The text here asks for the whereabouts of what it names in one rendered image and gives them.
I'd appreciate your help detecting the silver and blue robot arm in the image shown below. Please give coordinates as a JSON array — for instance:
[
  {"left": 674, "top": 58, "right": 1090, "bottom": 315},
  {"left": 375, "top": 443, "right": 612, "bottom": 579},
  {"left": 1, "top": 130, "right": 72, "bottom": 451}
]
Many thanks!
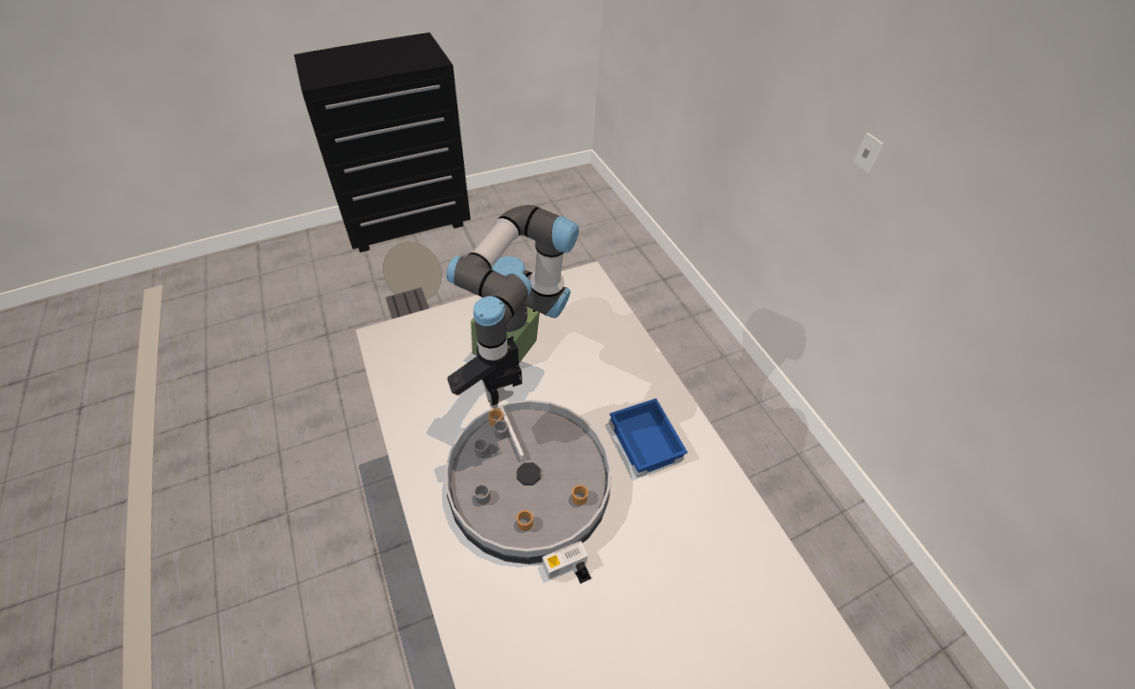
[{"left": 446, "top": 205, "right": 579, "bottom": 395}]

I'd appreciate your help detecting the blue crate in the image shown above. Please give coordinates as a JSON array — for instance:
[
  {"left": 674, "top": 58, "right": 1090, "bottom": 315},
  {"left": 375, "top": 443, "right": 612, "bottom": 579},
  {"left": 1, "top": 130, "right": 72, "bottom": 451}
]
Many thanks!
[{"left": 609, "top": 398, "right": 688, "bottom": 478}]

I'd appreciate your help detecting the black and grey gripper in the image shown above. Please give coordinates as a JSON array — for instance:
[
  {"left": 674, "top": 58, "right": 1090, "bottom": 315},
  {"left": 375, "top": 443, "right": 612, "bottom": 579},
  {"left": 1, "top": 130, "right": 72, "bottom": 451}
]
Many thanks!
[{"left": 477, "top": 337, "right": 523, "bottom": 410}]

